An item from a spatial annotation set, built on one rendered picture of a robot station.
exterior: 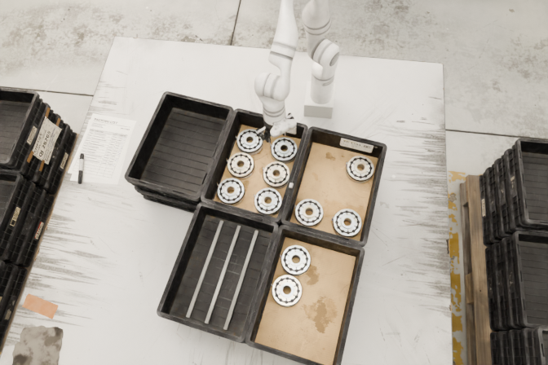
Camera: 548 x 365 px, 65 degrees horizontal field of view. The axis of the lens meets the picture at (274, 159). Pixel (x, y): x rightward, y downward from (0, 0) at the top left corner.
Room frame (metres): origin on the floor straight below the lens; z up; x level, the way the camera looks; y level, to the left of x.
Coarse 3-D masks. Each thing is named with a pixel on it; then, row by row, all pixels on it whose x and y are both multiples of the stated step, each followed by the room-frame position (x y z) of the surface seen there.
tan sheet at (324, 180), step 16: (320, 144) 0.75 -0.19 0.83; (320, 160) 0.68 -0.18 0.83; (336, 160) 0.67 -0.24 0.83; (304, 176) 0.62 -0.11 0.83; (320, 176) 0.61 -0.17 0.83; (336, 176) 0.61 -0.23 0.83; (304, 192) 0.55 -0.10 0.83; (320, 192) 0.55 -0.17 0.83; (336, 192) 0.54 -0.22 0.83; (352, 192) 0.53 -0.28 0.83; (368, 192) 0.53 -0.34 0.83; (336, 208) 0.48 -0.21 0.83; (352, 208) 0.47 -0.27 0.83; (320, 224) 0.42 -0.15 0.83
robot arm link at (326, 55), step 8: (328, 40) 1.03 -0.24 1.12; (320, 48) 0.99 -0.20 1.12; (328, 48) 0.98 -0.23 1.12; (336, 48) 0.98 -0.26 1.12; (320, 56) 0.96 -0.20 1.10; (328, 56) 0.95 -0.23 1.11; (336, 56) 0.97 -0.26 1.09; (312, 64) 1.02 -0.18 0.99; (320, 64) 0.96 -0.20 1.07; (328, 64) 0.94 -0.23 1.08; (336, 64) 0.98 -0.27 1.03; (312, 72) 0.99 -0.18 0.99; (320, 72) 0.96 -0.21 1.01; (328, 72) 0.95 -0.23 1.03; (320, 80) 0.95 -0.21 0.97
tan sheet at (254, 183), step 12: (240, 132) 0.83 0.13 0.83; (264, 144) 0.77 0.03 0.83; (252, 156) 0.72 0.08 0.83; (264, 156) 0.72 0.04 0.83; (264, 168) 0.67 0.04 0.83; (240, 180) 0.62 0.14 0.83; (252, 180) 0.62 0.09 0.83; (216, 192) 0.58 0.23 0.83; (228, 192) 0.58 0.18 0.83; (252, 192) 0.57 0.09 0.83; (240, 204) 0.53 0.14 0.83; (252, 204) 0.52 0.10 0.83; (276, 216) 0.47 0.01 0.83
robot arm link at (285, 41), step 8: (288, 0) 0.89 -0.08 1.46; (280, 8) 0.88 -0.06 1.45; (288, 8) 0.87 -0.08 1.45; (280, 16) 0.86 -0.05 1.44; (288, 16) 0.85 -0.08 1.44; (280, 24) 0.84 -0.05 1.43; (288, 24) 0.83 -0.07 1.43; (296, 24) 0.85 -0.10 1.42; (280, 32) 0.82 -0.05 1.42; (288, 32) 0.81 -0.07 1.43; (296, 32) 0.82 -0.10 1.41; (280, 40) 0.80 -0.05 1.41; (288, 40) 0.79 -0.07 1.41; (296, 40) 0.80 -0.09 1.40; (272, 48) 0.79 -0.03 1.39; (280, 48) 0.78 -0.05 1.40; (288, 48) 0.78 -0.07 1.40
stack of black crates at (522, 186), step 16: (528, 144) 0.78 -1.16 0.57; (544, 144) 0.77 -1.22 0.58; (496, 160) 0.79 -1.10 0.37; (512, 160) 0.73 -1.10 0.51; (528, 160) 0.73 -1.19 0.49; (544, 160) 0.73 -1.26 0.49; (480, 176) 0.79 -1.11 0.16; (496, 176) 0.71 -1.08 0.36; (512, 176) 0.65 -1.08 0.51; (528, 176) 0.65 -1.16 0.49; (544, 176) 0.65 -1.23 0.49; (480, 192) 0.70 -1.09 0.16; (496, 192) 0.64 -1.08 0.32; (512, 192) 0.58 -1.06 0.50; (528, 192) 0.58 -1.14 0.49; (544, 192) 0.57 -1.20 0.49; (496, 208) 0.57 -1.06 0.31; (512, 208) 0.51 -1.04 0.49; (528, 208) 0.50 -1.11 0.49; (544, 208) 0.50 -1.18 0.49; (496, 224) 0.49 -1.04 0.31; (512, 224) 0.44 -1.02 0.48; (528, 224) 0.41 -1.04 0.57; (544, 224) 0.40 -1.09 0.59; (496, 240) 0.42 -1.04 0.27
